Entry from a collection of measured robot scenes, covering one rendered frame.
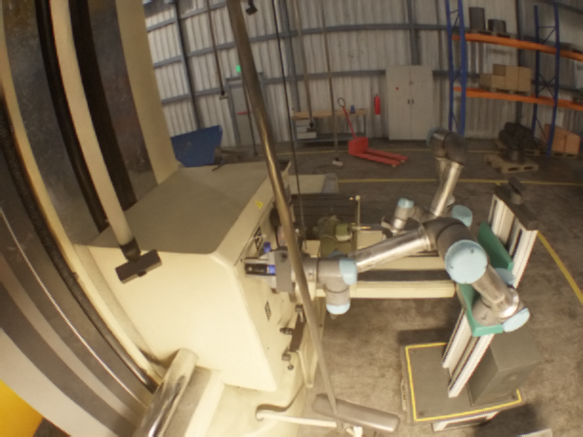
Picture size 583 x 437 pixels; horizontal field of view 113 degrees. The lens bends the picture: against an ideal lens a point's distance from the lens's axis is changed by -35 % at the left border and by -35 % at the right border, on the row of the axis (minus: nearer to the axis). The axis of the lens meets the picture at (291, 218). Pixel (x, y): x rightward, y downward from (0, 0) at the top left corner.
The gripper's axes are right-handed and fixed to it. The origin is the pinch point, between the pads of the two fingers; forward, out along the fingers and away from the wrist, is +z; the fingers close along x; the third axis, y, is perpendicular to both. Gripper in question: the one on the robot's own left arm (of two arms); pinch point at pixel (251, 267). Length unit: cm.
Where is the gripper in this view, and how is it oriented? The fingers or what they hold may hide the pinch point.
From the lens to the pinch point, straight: 91.0
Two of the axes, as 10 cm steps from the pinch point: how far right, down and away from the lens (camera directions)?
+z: -9.7, 0.0, 2.4
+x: 0.5, 9.8, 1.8
